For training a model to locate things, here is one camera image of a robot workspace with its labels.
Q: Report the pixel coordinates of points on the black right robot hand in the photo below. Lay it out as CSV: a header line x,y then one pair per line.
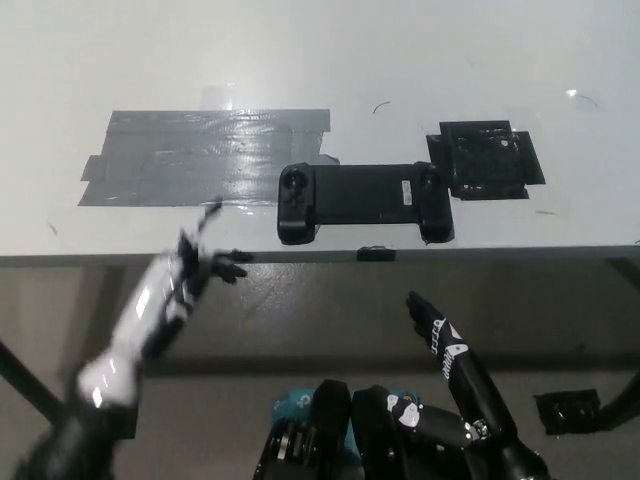
x,y
470,380

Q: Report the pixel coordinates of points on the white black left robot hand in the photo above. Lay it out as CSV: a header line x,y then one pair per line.
x,y
150,300

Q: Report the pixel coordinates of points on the black mobile game controller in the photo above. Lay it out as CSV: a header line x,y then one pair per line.
x,y
360,195

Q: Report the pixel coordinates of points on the black teal robot torso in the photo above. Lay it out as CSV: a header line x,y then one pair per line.
x,y
330,430

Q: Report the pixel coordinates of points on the black tape square patch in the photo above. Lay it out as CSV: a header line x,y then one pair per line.
x,y
482,160

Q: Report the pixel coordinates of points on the grey duct tape patch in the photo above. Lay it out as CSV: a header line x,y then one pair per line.
x,y
190,155

